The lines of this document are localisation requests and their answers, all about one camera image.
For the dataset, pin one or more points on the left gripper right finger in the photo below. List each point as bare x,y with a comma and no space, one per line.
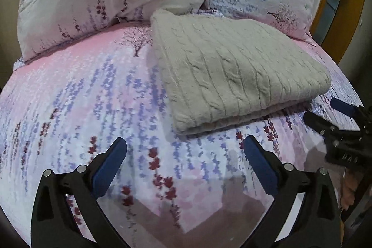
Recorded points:
318,221

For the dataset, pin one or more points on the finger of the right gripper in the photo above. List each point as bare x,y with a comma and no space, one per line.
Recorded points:
318,124
343,107

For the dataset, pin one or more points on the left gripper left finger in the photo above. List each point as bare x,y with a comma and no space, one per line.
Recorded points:
66,212

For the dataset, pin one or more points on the beige cable knit sweater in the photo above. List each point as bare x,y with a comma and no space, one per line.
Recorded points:
219,72

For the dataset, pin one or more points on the person right hand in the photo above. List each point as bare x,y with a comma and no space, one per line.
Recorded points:
349,184

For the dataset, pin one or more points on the pink floral bed sheet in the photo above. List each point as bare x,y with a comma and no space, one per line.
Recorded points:
62,110

